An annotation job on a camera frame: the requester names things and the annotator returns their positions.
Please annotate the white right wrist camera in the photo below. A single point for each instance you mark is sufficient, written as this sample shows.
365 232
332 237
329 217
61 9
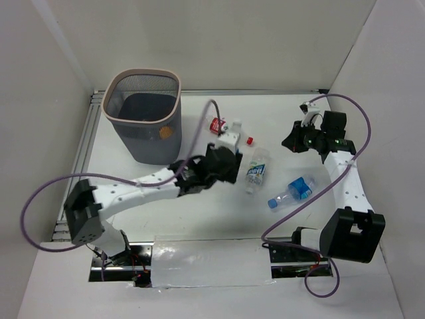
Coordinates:
310 112

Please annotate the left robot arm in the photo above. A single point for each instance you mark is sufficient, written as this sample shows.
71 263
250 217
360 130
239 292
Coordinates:
88 207

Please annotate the clear bottle green blue label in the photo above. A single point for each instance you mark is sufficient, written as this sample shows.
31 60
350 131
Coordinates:
256 170

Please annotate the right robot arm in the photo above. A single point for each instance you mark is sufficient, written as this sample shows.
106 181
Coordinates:
354 230

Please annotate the grey mesh waste bin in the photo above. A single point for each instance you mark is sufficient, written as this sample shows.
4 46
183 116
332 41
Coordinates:
138 102

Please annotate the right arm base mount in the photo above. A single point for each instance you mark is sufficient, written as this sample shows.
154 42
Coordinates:
289 262

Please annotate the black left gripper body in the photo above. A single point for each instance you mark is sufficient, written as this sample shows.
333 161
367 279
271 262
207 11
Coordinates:
232 168

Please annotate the orange juice bottle gold cap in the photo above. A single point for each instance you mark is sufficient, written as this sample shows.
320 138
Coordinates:
165 132

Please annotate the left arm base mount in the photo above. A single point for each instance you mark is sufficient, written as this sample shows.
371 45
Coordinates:
134 267

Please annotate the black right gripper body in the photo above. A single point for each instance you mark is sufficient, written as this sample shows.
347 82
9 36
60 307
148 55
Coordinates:
313 137

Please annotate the clear bottle red label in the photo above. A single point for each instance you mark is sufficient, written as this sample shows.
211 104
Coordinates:
214 125

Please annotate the crushed bottle blue label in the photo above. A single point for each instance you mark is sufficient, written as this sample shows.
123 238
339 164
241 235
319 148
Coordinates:
296 192

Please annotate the aluminium frame rail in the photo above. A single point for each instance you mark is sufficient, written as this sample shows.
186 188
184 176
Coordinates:
81 161

